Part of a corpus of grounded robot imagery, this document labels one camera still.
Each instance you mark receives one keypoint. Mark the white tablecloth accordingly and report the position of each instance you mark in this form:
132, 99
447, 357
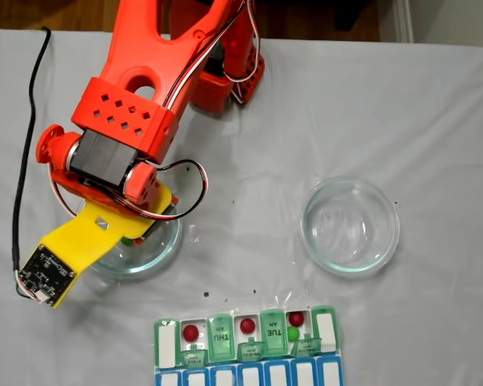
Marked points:
386, 120

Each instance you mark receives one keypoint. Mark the black camera board yellow holder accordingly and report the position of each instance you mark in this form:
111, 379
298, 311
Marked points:
44, 277

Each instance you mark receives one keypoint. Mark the red ball pill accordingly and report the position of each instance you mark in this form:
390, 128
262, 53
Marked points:
247, 325
191, 332
296, 318

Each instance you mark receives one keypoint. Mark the weekly pill organizer box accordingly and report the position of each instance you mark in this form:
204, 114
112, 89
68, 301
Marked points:
245, 370

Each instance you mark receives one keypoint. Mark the glass bowl with teal rim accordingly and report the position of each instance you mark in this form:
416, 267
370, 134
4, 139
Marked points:
161, 257
370, 257

